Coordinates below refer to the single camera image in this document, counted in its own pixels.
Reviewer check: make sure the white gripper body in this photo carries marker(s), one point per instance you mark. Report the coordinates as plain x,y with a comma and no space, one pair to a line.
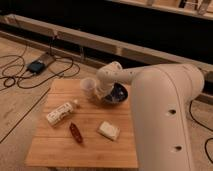
103,89

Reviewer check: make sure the dark ceramic bowl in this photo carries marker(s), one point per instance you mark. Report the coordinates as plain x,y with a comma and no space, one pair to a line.
118,95

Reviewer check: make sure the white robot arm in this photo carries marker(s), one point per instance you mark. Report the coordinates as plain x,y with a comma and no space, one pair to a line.
158,99

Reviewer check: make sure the translucent plastic cup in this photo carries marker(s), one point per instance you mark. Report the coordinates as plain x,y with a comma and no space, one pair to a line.
88,86

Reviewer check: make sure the white sponge block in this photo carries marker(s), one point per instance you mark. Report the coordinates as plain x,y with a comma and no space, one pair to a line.
108,130

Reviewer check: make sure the wooden table board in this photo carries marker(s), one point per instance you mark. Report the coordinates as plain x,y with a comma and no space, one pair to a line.
56,147

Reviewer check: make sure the red-brown snack packet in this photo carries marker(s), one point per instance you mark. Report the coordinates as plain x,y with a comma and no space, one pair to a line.
76,133

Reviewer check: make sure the white plastic bottle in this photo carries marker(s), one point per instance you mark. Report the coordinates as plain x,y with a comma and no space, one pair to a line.
59,113

